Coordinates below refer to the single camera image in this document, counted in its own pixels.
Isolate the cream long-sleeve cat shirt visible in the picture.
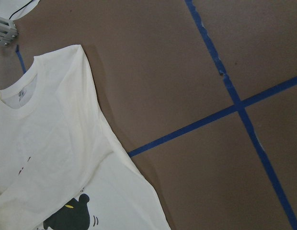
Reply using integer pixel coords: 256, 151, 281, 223
0, 45, 170, 230

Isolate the aluminium frame post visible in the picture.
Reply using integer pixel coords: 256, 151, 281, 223
0, 17, 19, 46

